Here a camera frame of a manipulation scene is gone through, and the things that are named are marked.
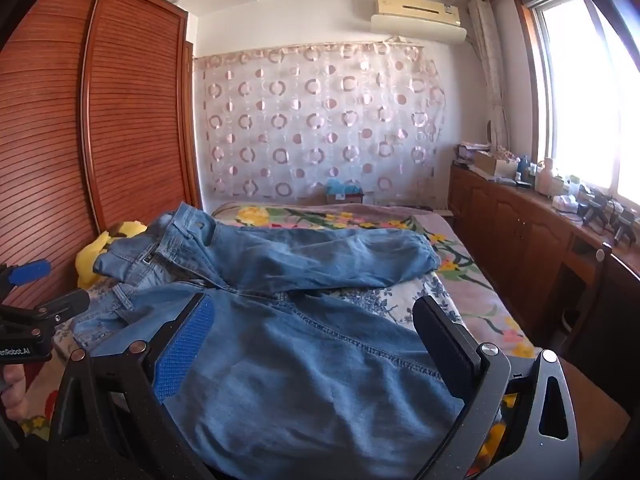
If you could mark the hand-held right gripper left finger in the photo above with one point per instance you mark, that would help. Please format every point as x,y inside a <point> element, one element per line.
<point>185,345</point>

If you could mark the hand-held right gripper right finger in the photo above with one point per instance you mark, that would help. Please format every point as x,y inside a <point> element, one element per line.
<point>442,345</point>

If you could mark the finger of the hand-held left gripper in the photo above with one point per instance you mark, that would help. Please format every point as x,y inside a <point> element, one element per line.
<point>30,271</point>
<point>65,302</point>

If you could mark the blue denim pants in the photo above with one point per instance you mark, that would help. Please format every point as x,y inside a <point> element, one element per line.
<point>300,360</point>

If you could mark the person's left hand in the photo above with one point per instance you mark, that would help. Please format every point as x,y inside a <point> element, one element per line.
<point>14,395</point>

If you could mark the yellow plush toy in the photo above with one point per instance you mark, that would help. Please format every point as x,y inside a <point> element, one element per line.
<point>92,260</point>

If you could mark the bed with floral sheets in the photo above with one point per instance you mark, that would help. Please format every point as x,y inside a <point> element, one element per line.
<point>480,305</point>

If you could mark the brown wooden sideboard cabinet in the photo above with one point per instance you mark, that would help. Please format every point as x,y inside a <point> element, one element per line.
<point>525,230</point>

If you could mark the brown wooden wardrobe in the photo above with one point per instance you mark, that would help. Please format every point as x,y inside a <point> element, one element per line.
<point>100,135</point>

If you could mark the cardboard box with blue items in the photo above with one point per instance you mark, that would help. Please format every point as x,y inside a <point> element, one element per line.
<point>345,192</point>

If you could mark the open cardboard box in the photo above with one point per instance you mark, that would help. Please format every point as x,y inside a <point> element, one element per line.
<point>492,164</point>

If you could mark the blue bottle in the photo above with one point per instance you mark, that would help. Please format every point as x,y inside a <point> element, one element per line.
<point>524,167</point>

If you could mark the white plastic bottle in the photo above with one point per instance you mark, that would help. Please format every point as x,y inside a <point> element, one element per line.
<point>545,177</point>

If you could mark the sheer circle-patterned curtain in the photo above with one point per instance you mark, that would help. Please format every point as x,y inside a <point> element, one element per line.
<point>320,125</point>

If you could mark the white bundled window curtain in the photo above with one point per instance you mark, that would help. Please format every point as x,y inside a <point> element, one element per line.
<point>487,70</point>

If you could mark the window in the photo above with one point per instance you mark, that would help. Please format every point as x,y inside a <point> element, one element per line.
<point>580,95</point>

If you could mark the white wall air conditioner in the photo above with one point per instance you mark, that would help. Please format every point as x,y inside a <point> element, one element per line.
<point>417,17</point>

